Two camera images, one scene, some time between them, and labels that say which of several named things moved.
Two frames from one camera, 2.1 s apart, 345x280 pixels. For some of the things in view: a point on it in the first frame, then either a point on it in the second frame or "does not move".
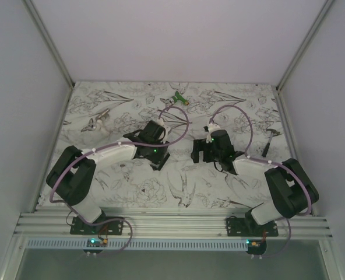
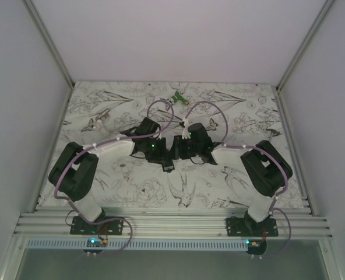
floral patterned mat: (175, 144) does not move
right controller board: (256, 247) does not move
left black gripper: (158, 157) does not move
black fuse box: (157, 166) -> (168, 165)
